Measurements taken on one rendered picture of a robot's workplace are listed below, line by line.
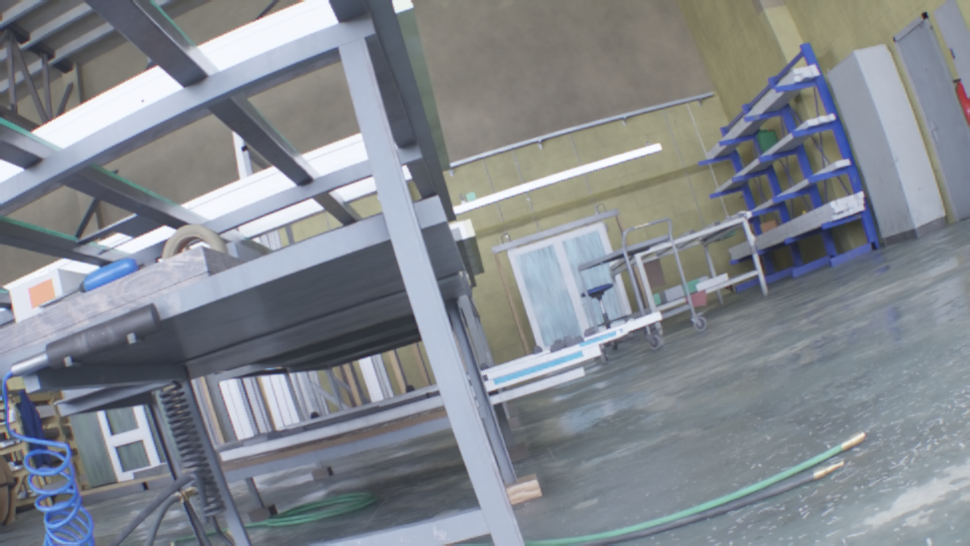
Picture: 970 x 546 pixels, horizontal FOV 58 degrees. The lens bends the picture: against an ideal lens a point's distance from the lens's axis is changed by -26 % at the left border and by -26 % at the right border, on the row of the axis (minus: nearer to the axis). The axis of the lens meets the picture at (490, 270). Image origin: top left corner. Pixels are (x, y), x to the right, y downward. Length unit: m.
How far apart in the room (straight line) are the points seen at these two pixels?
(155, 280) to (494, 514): 0.51
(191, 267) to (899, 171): 9.84
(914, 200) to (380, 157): 9.81
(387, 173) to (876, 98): 9.82
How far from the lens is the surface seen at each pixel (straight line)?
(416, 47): 1.67
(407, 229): 1.24
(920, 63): 10.53
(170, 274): 1.36
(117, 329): 1.33
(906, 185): 10.85
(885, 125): 10.87
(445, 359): 1.23
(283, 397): 8.75
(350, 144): 2.48
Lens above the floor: 0.41
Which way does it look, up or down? 4 degrees up
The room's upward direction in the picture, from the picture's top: 18 degrees counter-clockwise
